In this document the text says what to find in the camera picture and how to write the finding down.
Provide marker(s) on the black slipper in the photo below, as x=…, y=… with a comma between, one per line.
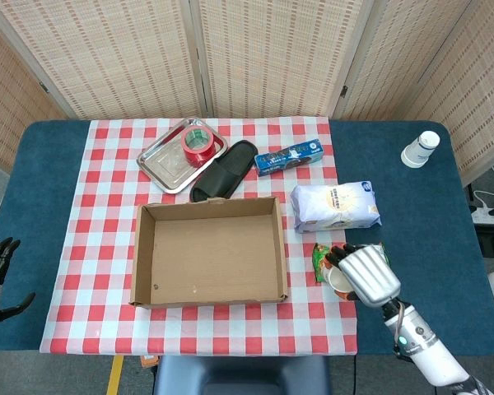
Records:
x=226, y=173

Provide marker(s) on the orange floor item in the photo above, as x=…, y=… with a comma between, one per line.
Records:
x=149, y=361

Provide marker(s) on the stainless steel tray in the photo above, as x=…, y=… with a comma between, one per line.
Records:
x=164, y=162

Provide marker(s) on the white paper cup blue print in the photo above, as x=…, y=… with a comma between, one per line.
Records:
x=418, y=152

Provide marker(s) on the red tape roll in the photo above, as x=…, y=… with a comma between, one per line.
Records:
x=199, y=156

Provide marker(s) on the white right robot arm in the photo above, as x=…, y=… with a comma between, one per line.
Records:
x=432, y=354

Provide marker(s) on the white bread bag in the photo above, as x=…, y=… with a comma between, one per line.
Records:
x=333, y=205

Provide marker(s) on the orange-tipped silver right hand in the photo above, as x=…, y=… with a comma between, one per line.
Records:
x=368, y=275

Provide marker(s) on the dark blue chair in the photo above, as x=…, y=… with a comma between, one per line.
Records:
x=239, y=376

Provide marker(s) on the open brown cardboard box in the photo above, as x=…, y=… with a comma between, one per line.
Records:
x=214, y=255

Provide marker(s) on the blue cling wrap box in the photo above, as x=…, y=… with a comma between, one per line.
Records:
x=288, y=160

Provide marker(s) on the white power strip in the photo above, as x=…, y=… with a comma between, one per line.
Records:
x=487, y=217

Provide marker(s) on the red white checkered tablecloth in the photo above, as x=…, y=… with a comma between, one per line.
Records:
x=103, y=247

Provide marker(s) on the green snack packet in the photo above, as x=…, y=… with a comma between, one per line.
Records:
x=319, y=267

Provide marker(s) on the white paper cup blue logo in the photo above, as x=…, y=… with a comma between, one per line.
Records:
x=337, y=280

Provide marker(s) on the bamboo folding screen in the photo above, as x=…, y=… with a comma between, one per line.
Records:
x=271, y=57

